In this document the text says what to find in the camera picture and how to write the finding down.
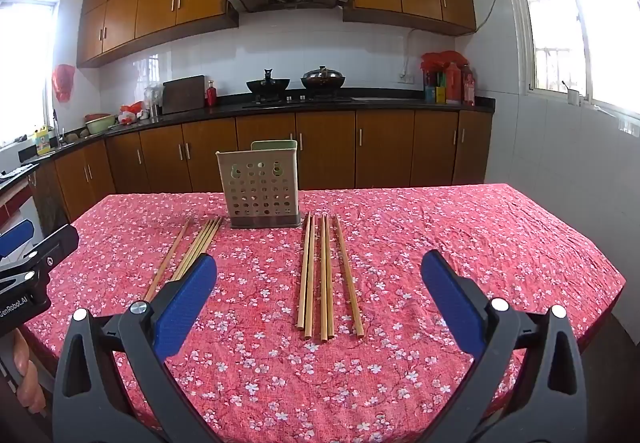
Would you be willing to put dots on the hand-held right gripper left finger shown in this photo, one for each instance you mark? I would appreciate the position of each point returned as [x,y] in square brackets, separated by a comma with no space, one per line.
[185,303]

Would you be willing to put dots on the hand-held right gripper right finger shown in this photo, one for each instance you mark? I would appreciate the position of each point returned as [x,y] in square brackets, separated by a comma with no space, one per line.
[450,293]

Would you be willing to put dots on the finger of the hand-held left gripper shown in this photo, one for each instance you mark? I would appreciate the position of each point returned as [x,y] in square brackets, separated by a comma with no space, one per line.
[15,235]
[55,243]

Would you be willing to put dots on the beige perforated chopstick holder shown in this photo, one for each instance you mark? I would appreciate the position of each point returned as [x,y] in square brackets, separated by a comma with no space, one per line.
[235,155]

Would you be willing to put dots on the person's left hand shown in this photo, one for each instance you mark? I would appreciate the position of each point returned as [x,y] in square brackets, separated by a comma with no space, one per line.
[27,373]

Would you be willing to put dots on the red floral tablecloth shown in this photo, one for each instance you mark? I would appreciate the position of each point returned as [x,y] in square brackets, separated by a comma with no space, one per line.
[400,248]

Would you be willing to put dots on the yellow detergent bottle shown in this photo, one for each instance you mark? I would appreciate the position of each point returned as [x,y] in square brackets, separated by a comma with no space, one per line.
[44,140]

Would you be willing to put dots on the metal faucet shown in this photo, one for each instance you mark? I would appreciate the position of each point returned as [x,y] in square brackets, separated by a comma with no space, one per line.
[57,125]

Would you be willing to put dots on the green basin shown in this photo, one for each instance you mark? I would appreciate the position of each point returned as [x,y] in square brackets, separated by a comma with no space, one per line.
[100,124]

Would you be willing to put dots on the red and white plastic bag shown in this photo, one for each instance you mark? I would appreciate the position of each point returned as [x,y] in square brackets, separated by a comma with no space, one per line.
[131,114]

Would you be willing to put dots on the brown base cabinets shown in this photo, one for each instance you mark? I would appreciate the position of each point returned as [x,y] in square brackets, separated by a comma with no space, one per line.
[385,148]

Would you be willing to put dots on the hanging red plastic bag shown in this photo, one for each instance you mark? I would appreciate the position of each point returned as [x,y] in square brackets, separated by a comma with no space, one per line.
[64,83]

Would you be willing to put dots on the small bright window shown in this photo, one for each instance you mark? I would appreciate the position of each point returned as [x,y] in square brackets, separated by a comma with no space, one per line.
[25,73]

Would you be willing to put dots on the dark wooden cutting board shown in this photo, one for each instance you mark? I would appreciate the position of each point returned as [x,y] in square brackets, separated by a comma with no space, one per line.
[182,95]

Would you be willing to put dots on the black kitchen countertop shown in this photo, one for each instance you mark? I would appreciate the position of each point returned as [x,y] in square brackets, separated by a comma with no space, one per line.
[400,103]

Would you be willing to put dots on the yellow green box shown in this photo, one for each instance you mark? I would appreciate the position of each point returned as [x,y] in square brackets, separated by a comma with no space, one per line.
[440,94]

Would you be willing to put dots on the red bottle with label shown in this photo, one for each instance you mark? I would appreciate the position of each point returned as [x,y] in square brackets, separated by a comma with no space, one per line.
[469,88]

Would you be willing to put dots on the small red bottle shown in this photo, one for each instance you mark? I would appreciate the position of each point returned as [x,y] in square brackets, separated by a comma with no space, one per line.
[212,95]

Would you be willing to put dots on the tall red bottle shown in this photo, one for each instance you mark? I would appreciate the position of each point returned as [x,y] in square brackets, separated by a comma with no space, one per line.
[453,83]

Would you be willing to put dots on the dark sauce bottle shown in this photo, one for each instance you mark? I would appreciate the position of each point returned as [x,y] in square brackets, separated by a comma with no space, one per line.
[430,83]

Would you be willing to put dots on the white cup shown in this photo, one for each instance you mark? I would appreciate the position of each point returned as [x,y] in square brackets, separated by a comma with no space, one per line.
[573,98]

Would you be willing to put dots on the black wok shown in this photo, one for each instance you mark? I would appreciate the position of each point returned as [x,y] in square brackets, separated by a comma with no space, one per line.
[267,85]

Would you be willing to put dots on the black gas stove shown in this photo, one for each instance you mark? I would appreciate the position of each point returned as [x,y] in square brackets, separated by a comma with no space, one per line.
[300,99]

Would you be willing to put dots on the red plastic bag over bottles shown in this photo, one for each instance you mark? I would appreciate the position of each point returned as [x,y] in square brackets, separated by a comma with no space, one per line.
[445,58]

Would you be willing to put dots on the dark pot with lid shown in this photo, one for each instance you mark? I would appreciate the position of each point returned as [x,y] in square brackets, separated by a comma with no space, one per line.
[322,78]

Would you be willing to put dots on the white wall socket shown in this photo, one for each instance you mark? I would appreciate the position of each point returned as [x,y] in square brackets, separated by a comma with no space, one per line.
[405,78]

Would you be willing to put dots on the large window with white frame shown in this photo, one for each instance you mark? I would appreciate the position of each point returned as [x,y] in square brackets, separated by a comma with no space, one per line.
[575,23]

